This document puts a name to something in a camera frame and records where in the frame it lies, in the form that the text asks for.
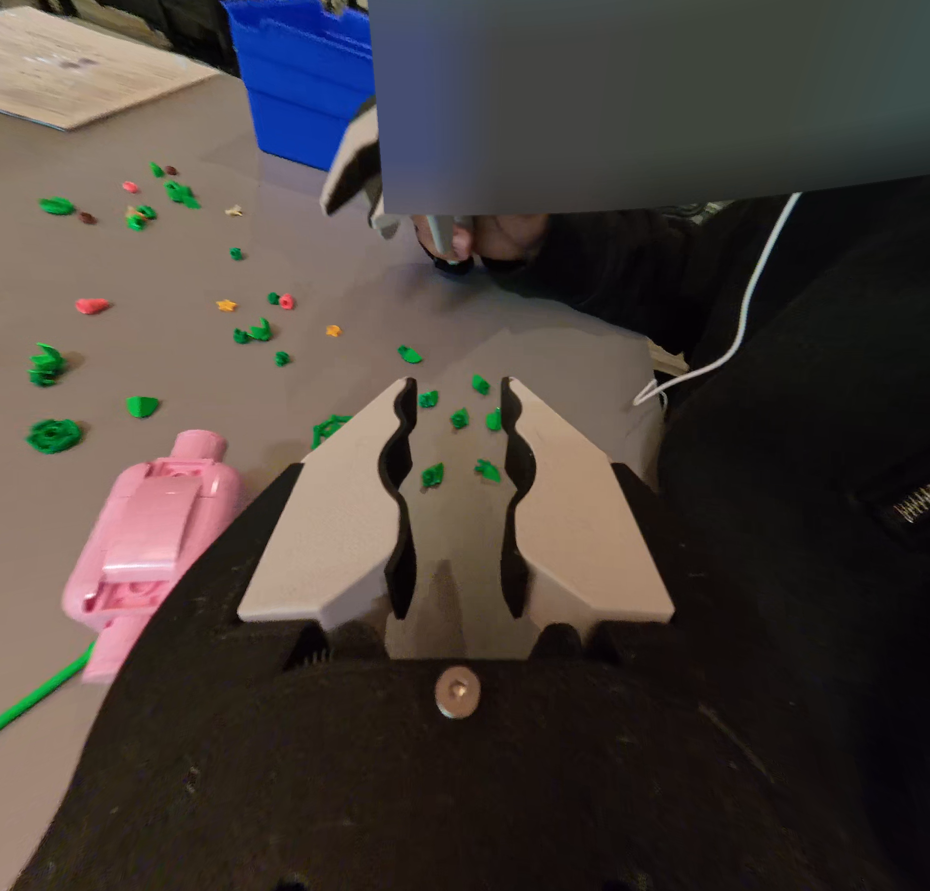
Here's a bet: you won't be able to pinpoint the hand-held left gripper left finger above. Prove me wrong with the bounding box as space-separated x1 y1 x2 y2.
237 377 419 641

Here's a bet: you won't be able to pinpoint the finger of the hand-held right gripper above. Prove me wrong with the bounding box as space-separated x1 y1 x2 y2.
320 97 382 216
369 193 404 241

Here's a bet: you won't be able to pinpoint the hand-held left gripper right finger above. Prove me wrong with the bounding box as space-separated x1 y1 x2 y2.
500 375 677 645

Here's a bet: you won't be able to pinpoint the person's right hand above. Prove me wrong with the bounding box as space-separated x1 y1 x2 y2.
410 211 552 268

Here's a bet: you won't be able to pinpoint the blue plastic bin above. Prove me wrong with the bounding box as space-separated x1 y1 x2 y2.
221 0 379 172

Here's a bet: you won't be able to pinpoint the scattered green leaf pieces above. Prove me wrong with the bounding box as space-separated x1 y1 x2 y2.
398 344 504 491

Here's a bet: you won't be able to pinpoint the pink brick watering can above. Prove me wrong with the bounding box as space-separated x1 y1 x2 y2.
62 429 244 685

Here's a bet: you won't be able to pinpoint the person's black jacket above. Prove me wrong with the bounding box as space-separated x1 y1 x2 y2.
639 179 930 891

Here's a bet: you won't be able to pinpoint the green round plate brick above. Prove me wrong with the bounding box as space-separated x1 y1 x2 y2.
26 419 84 456

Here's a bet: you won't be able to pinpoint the green flat stem piece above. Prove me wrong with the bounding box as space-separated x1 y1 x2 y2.
0 638 97 731

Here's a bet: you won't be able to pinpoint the white cable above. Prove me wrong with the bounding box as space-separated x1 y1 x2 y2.
632 192 804 408

